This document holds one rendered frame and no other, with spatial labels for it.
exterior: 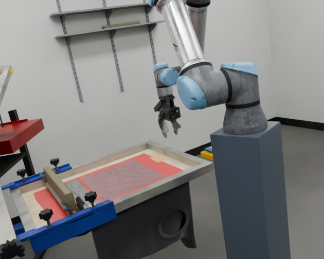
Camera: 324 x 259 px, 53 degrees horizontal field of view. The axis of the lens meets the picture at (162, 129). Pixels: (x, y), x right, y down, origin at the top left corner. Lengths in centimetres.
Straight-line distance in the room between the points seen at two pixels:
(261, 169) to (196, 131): 322
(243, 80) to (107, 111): 269
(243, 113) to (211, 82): 15
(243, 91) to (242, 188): 33
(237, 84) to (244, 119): 12
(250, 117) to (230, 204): 33
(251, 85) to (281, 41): 395
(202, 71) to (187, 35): 14
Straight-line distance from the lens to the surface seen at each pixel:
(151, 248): 152
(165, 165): 159
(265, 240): 123
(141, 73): 378
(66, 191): 129
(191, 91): 100
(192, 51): 109
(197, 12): 133
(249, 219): 121
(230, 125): 110
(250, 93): 108
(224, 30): 453
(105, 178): 160
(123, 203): 126
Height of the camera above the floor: 154
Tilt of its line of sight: 15 degrees down
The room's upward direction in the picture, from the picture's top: 10 degrees counter-clockwise
